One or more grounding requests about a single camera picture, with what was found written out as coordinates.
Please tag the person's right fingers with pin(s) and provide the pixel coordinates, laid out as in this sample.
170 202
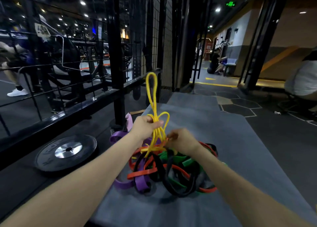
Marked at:
171 140

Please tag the person's left hand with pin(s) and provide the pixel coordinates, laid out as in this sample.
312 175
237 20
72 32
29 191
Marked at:
142 129

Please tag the black metal railing fence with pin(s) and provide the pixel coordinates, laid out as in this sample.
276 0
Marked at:
74 111

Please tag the yellow resistance band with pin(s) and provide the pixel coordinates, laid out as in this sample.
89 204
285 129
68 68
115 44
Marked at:
151 86

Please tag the green resistance band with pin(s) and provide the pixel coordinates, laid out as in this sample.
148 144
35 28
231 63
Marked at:
188 162

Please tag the black stool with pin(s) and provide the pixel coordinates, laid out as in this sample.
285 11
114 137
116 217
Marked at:
297 104

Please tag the blue small table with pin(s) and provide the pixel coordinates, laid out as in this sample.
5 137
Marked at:
230 62

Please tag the purple resistance band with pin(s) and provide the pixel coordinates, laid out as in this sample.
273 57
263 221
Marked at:
123 184

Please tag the person's right forearm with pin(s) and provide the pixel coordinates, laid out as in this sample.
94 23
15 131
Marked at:
237 187

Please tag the black weight plate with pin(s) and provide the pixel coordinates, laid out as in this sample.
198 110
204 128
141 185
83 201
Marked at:
65 153

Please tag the orange resistance band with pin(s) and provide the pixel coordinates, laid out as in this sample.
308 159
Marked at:
142 173

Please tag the green exit sign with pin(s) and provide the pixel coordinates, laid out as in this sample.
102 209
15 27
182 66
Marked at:
230 4

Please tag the grey exercise mat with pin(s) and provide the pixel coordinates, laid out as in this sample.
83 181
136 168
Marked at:
235 145

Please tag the person's right hand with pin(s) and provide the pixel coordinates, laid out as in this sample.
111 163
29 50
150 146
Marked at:
184 142

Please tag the black steel column frame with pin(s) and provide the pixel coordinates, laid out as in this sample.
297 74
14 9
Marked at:
262 36

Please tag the black resistance band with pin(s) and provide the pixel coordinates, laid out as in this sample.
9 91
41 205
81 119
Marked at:
178 193

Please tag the person's left forearm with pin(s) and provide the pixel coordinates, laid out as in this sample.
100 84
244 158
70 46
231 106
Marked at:
81 179

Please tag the light pink resistance band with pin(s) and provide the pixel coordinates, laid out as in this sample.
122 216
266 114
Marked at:
129 123

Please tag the person's left thumb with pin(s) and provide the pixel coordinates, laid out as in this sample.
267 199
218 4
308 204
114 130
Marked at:
157 124

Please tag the white paper sign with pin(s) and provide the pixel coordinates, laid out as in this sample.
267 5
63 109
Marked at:
42 31

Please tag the black gym machine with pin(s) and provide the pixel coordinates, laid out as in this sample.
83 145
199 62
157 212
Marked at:
74 68

